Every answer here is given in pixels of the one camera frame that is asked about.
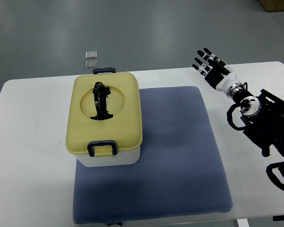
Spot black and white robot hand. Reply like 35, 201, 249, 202
192, 48, 231, 90

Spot yellow box lid with handle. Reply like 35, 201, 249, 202
66, 72, 142, 157

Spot brown cardboard box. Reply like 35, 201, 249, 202
258, 0, 284, 12

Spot white storage box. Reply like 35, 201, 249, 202
75, 147, 140, 167

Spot blue-grey padded mat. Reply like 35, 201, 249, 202
73, 86, 233, 224

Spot upper silver floor plate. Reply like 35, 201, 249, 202
85, 51, 98, 59

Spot black table bracket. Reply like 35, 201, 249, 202
273, 215, 284, 221

